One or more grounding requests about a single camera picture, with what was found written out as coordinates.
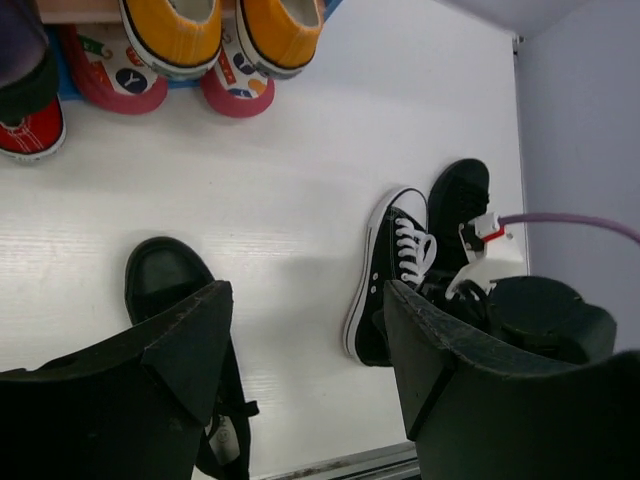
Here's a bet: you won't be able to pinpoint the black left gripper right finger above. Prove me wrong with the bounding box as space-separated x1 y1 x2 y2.
384 281 639 479

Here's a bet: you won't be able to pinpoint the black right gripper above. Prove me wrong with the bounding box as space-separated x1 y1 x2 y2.
420 275 615 365

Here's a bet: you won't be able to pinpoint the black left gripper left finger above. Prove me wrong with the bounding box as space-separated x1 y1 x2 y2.
1 281 233 479

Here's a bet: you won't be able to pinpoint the orange sneaker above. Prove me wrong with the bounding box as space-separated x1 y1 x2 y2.
235 0 325 80
119 0 222 81

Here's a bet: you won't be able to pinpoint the all black sneaker center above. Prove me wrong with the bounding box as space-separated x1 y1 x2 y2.
124 237 259 479

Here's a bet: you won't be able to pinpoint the all black sneaker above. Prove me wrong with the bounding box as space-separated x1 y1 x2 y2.
124 237 259 479
427 158 490 275

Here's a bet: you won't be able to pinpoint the all black sneaker right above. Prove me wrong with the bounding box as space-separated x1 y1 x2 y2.
427 158 490 275

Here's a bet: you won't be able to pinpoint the black sneaker white laces near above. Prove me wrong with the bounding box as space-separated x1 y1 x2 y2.
343 186 437 367

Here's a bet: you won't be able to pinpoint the right red sneaker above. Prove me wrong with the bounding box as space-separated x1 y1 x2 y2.
1 96 66 164

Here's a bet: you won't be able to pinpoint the left pink patterned slipper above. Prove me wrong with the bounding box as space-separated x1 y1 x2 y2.
56 24 169 115

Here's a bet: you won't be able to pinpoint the pink patterned slipper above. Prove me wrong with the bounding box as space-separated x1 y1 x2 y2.
200 39 276 119
56 24 169 115

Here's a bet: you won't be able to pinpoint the right pink patterned slipper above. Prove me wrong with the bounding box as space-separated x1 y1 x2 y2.
200 39 276 119

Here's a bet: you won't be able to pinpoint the right purple boot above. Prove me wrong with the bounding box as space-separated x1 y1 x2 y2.
1 0 59 125

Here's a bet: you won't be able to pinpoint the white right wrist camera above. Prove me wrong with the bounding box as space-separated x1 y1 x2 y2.
445 212 527 300

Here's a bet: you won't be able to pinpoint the aluminium rail base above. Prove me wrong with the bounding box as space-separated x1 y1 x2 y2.
262 442 421 480

